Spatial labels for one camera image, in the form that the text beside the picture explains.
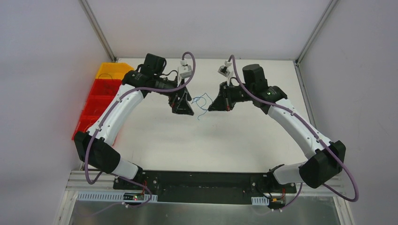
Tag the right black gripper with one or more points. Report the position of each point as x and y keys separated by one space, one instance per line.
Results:
x=225 y=96

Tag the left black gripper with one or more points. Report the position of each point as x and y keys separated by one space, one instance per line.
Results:
x=174 y=97

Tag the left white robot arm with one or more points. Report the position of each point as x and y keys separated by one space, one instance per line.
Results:
x=95 y=146

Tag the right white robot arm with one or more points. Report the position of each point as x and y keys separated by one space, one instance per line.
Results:
x=318 y=149

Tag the red plastic bin far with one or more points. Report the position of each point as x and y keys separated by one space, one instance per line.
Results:
x=105 y=87

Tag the red plastic bin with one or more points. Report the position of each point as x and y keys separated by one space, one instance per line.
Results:
x=105 y=87
x=96 y=105
x=84 y=123

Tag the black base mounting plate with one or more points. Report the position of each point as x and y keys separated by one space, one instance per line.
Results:
x=205 y=187

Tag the yellow plastic bin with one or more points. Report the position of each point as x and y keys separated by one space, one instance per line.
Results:
x=110 y=70

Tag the red plastic bin middle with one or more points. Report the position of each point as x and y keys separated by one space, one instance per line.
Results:
x=96 y=105

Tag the red plastic bin near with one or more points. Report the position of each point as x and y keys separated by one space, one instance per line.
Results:
x=84 y=123

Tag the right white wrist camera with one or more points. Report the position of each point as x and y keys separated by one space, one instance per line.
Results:
x=226 y=71

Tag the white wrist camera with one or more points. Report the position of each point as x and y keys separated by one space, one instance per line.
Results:
x=226 y=71
x=184 y=70

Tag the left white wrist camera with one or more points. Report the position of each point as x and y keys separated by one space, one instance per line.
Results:
x=184 y=70

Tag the right slotted cable duct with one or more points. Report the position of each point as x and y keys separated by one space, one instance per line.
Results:
x=260 y=201

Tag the slotted cable duct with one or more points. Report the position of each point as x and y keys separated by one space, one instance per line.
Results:
x=128 y=197
x=260 y=201

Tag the left slotted cable duct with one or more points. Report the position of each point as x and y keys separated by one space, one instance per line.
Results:
x=128 y=197

